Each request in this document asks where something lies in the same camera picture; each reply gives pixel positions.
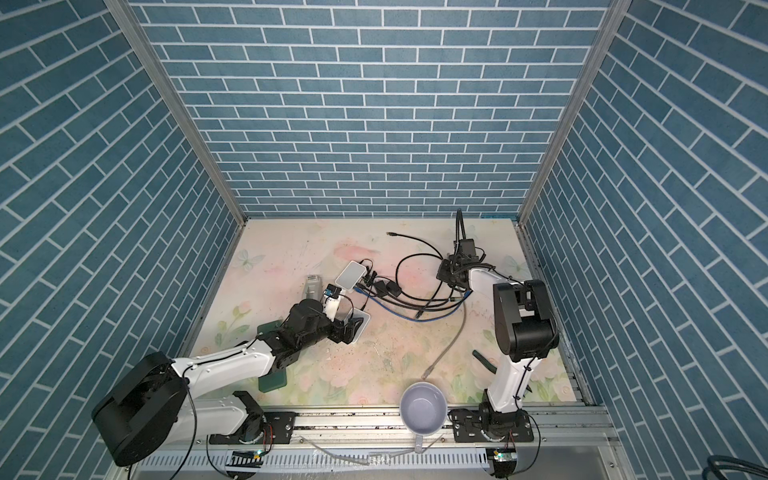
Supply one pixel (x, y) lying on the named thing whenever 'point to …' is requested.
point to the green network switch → (276, 379)
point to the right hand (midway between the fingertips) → (441, 268)
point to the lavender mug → (423, 410)
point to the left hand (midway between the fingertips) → (352, 315)
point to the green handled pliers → (485, 361)
